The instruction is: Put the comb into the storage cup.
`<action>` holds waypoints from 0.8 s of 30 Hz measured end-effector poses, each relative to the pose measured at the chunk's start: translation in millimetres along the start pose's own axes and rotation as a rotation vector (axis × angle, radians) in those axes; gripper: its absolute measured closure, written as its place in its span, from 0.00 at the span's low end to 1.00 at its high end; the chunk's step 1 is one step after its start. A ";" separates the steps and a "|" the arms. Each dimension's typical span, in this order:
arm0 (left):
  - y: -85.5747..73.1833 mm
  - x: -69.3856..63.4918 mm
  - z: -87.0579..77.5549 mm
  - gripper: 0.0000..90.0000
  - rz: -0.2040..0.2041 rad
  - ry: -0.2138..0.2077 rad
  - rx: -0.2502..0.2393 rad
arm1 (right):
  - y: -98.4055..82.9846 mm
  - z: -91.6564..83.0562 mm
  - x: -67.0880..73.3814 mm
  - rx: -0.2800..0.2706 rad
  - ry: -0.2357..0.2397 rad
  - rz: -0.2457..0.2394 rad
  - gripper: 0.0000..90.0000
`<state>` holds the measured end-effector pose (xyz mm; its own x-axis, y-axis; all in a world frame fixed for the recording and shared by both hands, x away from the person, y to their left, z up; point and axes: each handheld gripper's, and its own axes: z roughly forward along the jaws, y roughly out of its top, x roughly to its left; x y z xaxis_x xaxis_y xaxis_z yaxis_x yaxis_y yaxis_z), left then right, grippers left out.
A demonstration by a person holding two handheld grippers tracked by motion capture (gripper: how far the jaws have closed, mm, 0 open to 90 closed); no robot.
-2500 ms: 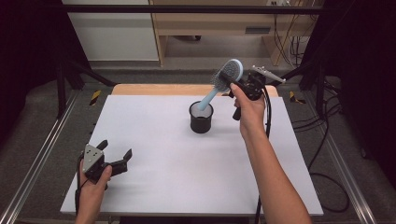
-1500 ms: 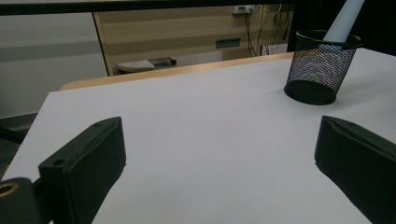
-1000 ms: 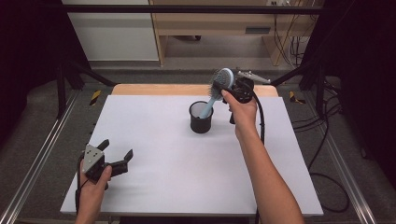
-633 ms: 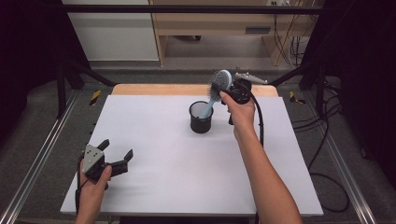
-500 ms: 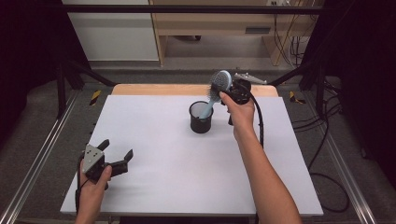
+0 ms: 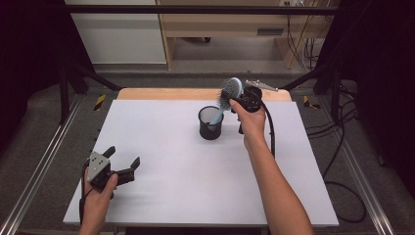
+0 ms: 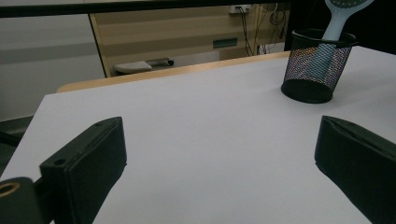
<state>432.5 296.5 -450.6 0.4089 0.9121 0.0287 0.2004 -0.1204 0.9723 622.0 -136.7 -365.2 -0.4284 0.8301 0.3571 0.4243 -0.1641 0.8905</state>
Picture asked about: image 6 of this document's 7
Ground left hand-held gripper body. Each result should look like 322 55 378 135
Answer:
85 151 137 194

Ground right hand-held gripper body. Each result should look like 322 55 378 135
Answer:
233 79 280 114

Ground light blue hairbrush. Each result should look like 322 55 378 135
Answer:
208 76 245 127

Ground black mesh cup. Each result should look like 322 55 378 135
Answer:
197 105 225 141

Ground person's right hand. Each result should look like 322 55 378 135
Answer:
228 99 267 145

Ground person's left hand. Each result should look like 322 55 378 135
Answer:
82 169 119 217

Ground white table board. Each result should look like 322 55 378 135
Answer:
63 99 341 228

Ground wooden table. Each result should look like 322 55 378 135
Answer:
115 87 293 102

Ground light wooden desk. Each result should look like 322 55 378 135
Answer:
156 0 331 71

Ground white cabinet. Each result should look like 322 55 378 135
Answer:
64 0 167 66

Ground black curtain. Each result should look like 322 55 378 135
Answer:
313 0 415 191
0 0 96 156

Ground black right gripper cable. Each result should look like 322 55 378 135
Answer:
259 99 367 225

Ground aluminium rail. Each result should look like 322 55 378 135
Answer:
0 93 85 235
316 97 396 235

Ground hanging desk cables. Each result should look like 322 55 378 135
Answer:
285 14 324 71

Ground black metal frame stand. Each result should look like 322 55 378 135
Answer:
58 60 122 125
279 63 343 124

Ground black floor cables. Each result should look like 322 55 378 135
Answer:
305 82 360 184

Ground black horizontal frame bar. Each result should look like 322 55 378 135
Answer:
63 4 342 16

